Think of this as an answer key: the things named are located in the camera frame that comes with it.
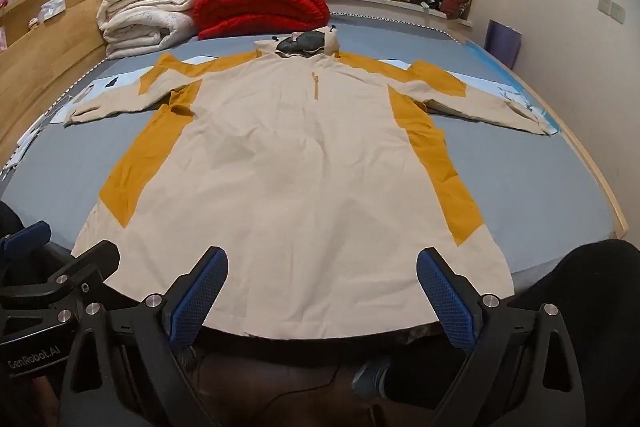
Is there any light blue printed cloth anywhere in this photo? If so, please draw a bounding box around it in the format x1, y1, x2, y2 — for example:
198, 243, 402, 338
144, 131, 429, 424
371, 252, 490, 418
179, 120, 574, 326
47, 54, 558, 135

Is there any black floor cable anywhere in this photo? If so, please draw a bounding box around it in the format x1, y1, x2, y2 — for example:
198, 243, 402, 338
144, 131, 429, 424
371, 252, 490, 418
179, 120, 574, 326
260, 364, 351, 413

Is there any beige and yellow jacket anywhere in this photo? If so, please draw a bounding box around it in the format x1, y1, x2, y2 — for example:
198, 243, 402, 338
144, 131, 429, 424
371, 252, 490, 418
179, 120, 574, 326
62, 28, 558, 340

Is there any beige cloth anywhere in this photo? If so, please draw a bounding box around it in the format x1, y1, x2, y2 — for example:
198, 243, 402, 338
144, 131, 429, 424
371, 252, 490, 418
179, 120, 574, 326
0, 7, 618, 308

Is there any person's grey blue shoe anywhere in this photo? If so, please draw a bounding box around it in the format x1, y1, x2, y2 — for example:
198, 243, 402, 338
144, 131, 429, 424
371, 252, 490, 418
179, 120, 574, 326
351, 357, 393, 400

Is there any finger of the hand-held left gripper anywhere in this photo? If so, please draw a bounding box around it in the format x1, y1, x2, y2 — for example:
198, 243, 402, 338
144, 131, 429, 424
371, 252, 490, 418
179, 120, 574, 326
0, 221, 52, 268
0, 241, 122, 335

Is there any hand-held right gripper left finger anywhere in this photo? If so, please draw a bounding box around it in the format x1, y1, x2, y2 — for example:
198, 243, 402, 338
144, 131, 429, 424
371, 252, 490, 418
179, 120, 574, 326
60, 246, 230, 427

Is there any person's leg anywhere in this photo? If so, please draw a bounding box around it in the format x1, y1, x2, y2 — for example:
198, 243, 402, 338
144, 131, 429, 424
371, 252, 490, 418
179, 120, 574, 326
385, 238, 640, 427
0, 201, 25, 238

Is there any person's right leg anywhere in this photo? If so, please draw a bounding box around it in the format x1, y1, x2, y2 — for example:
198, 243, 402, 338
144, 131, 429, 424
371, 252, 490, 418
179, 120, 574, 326
385, 238, 640, 427

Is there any white window ledge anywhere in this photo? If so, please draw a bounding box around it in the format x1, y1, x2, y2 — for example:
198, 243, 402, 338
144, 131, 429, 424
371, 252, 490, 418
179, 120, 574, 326
320, 0, 473, 30

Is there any person's left leg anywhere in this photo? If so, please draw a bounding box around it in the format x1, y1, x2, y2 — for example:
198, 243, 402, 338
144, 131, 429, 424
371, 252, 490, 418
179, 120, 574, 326
0, 201, 25, 238

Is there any purple bag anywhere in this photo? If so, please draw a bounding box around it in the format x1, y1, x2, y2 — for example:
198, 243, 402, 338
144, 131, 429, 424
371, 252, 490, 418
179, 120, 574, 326
482, 19, 522, 70

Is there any folded cream fleece blanket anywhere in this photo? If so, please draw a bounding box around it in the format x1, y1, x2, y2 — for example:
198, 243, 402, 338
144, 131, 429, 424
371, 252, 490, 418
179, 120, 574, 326
96, 0, 201, 60

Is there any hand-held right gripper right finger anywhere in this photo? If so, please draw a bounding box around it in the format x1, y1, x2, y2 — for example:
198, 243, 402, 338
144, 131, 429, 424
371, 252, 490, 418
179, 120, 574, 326
416, 247, 586, 427

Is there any wooden bed frame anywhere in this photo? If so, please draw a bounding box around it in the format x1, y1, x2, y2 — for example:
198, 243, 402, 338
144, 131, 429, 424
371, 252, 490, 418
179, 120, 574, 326
0, 0, 629, 239

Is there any red quilt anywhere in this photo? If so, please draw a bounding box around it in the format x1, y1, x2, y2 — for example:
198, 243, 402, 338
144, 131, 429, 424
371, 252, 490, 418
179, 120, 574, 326
192, 0, 331, 42

